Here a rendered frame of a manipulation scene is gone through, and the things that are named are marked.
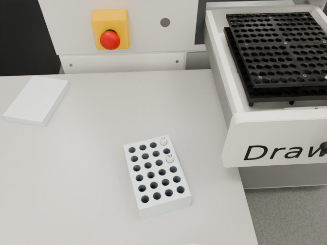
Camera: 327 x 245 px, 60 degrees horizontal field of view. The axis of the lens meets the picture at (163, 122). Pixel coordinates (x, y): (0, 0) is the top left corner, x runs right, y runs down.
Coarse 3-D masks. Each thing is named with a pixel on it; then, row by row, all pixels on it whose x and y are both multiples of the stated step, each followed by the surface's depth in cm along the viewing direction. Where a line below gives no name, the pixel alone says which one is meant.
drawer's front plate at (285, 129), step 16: (240, 112) 37; (256, 112) 37; (272, 112) 37; (288, 112) 37; (304, 112) 37; (320, 112) 37; (240, 128) 37; (256, 128) 37; (272, 128) 37; (288, 128) 38; (304, 128) 38; (320, 128) 38; (224, 144) 42; (240, 144) 40; (256, 144) 40; (272, 144) 40; (288, 144) 40; (304, 144) 41; (224, 160) 43; (240, 160) 43; (256, 160) 43; (272, 160) 43; (288, 160) 44; (304, 160) 44; (320, 160) 44
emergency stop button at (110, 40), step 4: (104, 32) 56; (108, 32) 56; (112, 32) 56; (104, 36) 56; (108, 36) 56; (112, 36) 56; (116, 36) 56; (100, 40) 57; (104, 40) 56; (108, 40) 56; (112, 40) 56; (116, 40) 56; (104, 44) 57; (108, 44) 57; (112, 44) 57; (116, 44) 57; (108, 48) 58; (112, 48) 58; (116, 48) 58
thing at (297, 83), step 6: (252, 78) 46; (258, 78) 46; (264, 78) 46; (270, 78) 46; (276, 78) 46; (282, 78) 46; (288, 78) 46; (294, 78) 46; (300, 78) 46; (312, 78) 46; (318, 78) 46; (324, 78) 46; (252, 84) 46; (258, 84) 45; (264, 84) 45; (270, 84) 45; (276, 84) 45; (282, 84) 45; (288, 84) 45; (294, 84) 45; (300, 84) 45; (306, 84) 45; (312, 84) 45; (318, 84) 45; (324, 84) 45
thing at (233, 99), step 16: (208, 16) 60; (224, 16) 63; (320, 16) 60; (208, 32) 59; (208, 48) 59; (224, 48) 62; (224, 64) 49; (224, 80) 48; (240, 80) 55; (224, 96) 48; (240, 96) 52; (224, 112) 48
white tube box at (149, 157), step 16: (128, 144) 50; (144, 144) 50; (160, 144) 50; (128, 160) 48; (144, 160) 48; (160, 160) 48; (176, 160) 48; (144, 176) 46; (160, 176) 46; (176, 176) 46; (144, 192) 44; (160, 192) 44; (176, 192) 44; (144, 208) 42; (160, 208) 44; (176, 208) 45
